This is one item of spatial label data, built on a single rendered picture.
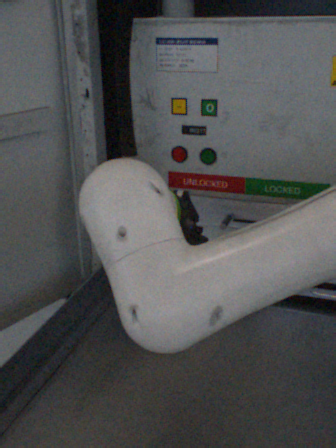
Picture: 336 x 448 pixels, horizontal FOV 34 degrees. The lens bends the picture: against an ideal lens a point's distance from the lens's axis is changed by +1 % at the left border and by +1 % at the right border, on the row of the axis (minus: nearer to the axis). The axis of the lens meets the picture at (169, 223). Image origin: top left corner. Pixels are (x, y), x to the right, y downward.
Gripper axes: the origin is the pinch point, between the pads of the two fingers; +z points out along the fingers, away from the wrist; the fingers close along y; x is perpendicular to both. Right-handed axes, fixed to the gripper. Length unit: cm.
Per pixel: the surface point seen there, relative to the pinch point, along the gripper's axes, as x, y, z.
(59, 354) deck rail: -20.3, 23.6, -5.1
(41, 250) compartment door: -33.8, 5.6, 5.6
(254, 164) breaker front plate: 7.2, -16.6, 8.7
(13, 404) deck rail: -20.7, 30.3, -16.7
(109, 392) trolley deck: -7.9, 27.0, -10.1
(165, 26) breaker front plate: -10.5, -38.2, -3.9
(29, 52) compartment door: -32.8, -29.2, -11.7
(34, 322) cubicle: -43, 22, 24
